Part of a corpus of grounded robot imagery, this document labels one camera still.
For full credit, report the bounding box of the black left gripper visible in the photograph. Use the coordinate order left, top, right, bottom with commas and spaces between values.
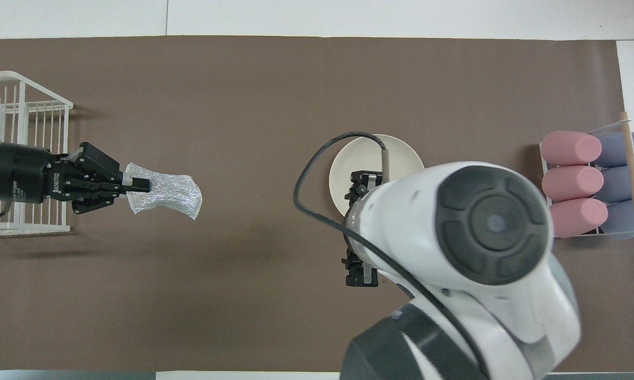
0, 141, 151, 214

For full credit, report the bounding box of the silver mesh sponge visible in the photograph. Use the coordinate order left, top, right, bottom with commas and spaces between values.
122, 162, 203, 221

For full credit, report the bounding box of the cream round plate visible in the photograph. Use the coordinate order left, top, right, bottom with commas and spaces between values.
329, 134, 425, 218

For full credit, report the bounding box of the brown table mat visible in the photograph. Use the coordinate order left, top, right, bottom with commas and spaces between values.
0, 35, 634, 373

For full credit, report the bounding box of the pink plastic cup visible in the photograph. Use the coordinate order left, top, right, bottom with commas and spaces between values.
540, 131, 603, 166
542, 165, 605, 202
549, 198, 609, 239

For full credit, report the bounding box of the white wire dish rack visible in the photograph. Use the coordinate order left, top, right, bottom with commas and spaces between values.
0, 71, 74, 236

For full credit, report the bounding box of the wire cup holder wooden bar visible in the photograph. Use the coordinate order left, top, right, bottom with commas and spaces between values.
538, 112, 634, 242

